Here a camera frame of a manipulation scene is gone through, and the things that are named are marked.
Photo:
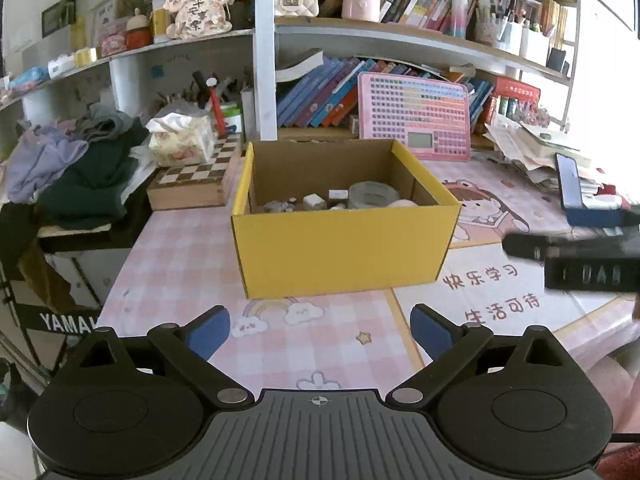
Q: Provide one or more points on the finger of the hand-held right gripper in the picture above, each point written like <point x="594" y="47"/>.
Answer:
<point x="600" y="217"/>
<point x="590" y="272"/>

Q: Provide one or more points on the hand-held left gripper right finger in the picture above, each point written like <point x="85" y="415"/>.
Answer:
<point x="430" y="332"/>

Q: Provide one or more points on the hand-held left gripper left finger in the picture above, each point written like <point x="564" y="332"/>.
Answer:
<point x="210" y="330"/>

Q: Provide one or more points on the yellow cardboard box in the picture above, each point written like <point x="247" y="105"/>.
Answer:
<point x="340" y="255"/>

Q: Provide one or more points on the pink pig plush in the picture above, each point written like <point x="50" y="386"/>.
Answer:
<point x="402" y="204"/>

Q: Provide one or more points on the grey toy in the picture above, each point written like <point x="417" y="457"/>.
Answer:
<point x="277" y="206"/>

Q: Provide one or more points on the clear tape roll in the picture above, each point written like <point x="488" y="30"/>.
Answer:
<point x="372" y="195"/>

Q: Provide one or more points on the white charger plug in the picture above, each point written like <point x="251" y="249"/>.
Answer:
<point x="315" y="202"/>

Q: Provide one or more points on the white small container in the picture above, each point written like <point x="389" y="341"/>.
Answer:
<point x="61" y="66"/>

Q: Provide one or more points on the red and white pouch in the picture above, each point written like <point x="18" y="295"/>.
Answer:
<point x="612" y="195"/>

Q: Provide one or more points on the black smartphone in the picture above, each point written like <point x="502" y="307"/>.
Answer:
<point x="569" y="180"/>

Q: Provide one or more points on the pile of papers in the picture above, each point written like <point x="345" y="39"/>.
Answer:
<point x="530" y="150"/>

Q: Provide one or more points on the pink clothing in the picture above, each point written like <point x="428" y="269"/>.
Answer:
<point x="620" y="385"/>

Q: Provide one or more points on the wooden chessboard box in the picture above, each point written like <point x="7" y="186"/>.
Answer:
<point x="185" y="195"/>

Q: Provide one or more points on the black keyboard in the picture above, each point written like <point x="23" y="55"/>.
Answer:
<point x="60" y="321"/>

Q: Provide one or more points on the red box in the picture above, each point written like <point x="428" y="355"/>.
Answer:
<point x="517" y="91"/>

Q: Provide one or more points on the white pen holder box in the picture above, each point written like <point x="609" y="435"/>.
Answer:
<point x="535" y="47"/>

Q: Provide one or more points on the floral tissue pack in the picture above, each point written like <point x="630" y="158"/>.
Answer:
<point x="182" y="142"/>

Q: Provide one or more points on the dark green garment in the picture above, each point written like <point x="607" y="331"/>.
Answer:
<point x="90" y="180"/>

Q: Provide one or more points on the green and white cup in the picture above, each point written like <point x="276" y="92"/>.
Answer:
<point x="232" y="120"/>

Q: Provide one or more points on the pink pen cup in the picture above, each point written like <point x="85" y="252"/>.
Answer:
<point x="492" y="30"/>

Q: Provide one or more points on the pink toy laptop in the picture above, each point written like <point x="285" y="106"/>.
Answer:
<point x="410" y="110"/>

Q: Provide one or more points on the red pen with white cap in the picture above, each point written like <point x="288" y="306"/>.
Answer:
<point x="217" y="110"/>

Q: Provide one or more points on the grey garment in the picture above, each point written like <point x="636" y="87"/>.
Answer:
<point x="107" y="125"/>

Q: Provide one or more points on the purple garment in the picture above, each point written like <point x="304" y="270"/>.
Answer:
<point x="40" y="160"/>

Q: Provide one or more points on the pink gradient bottle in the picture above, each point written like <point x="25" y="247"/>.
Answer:
<point x="460" y="12"/>

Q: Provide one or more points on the row of blue books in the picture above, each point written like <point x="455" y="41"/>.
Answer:
<point x="315" y="95"/>

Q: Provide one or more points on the white bookshelf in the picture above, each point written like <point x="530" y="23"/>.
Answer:
<point x="265" y="60"/>

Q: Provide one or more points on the thick dark-cover book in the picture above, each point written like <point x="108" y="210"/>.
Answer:
<point x="300" y="66"/>

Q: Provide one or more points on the red and cream jar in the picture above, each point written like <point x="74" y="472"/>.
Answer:
<point x="138" y="35"/>

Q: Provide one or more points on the blue wipes packet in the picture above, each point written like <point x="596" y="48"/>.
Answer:
<point x="31" y="79"/>

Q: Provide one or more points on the pink decorative plaque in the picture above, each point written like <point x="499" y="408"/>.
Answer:
<point x="197" y="5"/>

